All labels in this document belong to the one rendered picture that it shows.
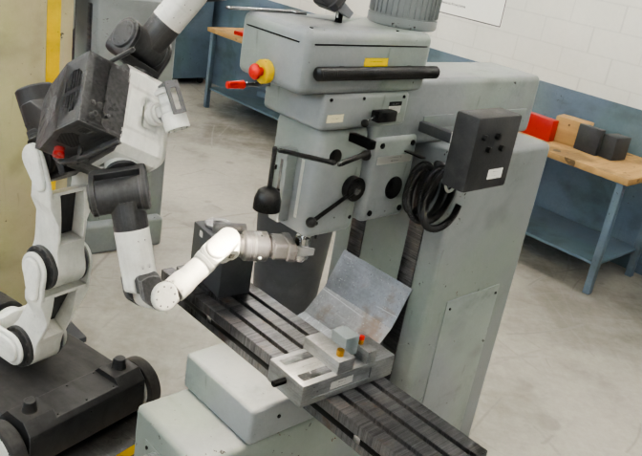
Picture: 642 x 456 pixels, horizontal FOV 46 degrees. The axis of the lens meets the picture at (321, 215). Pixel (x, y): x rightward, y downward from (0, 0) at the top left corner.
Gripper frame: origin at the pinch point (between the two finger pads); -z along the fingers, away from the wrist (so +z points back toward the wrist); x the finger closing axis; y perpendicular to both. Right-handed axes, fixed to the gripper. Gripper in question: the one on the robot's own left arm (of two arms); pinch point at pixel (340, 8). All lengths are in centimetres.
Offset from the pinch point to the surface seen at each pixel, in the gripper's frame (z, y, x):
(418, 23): -20.7, 10.4, 3.4
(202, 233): -29, -80, -42
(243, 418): -39, -108, 19
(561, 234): -369, 19, -192
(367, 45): -5.2, -5.0, 13.1
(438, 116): -46.9, -5.0, 1.3
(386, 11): -13.6, 7.9, -2.3
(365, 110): -17.9, -17.9, 10.6
